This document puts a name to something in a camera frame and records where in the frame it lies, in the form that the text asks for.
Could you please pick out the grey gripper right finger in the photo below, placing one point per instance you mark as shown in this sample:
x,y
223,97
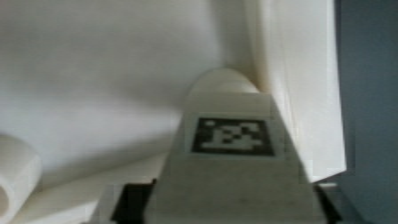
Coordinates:
x,y
328,207

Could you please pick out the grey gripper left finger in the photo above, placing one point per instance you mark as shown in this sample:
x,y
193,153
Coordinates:
x,y
132,203

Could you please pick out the white table leg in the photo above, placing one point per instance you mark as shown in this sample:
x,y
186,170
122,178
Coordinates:
x,y
234,180

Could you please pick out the white square tabletop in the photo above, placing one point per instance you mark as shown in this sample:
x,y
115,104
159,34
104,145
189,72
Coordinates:
x,y
102,58

